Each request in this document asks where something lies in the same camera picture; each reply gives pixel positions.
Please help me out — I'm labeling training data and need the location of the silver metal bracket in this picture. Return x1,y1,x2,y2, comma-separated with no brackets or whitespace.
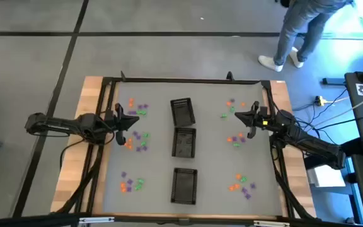
253,220,291,227
78,216,115,225

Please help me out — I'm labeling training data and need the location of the grey table mat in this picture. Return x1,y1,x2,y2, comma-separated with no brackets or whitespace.
101,81,284,217

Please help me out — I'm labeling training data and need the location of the person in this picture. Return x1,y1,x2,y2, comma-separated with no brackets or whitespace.
258,0,355,73

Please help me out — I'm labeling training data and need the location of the black cable bundle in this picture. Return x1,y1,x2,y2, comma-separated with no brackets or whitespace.
271,146,316,221
55,143,107,215

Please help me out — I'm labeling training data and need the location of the white box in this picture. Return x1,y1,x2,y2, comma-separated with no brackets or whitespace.
306,165,347,189

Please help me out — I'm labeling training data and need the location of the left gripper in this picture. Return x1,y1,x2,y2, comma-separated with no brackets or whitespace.
104,103,140,146

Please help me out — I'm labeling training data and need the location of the black aluminium crossbeam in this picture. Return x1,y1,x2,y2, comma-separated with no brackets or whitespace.
0,212,359,227

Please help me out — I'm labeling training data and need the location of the long black floor cable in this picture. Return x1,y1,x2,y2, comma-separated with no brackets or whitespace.
307,115,363,132

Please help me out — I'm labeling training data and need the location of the thin black cable loop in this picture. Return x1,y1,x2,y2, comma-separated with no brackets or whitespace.
59,138,86,173

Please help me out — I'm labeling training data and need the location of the short black floor cable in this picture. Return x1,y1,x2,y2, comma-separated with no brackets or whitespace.
294,88,349,112

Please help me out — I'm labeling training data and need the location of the black slotted plastic basket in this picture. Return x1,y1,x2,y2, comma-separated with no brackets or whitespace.
171,127,197,159
170,167,199,206
170,97,197,128

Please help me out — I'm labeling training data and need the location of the beige floor cable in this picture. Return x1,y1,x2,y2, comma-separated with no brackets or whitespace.
326,91,363,124

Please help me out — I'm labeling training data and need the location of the blue metal table leg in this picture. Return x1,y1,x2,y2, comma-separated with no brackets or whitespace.
345,156,363,226

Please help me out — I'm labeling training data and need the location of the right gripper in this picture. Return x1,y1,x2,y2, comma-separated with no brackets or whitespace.
234,100,277,140

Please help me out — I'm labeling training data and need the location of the black metal beam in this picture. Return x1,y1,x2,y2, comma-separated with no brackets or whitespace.
340,137,363,158

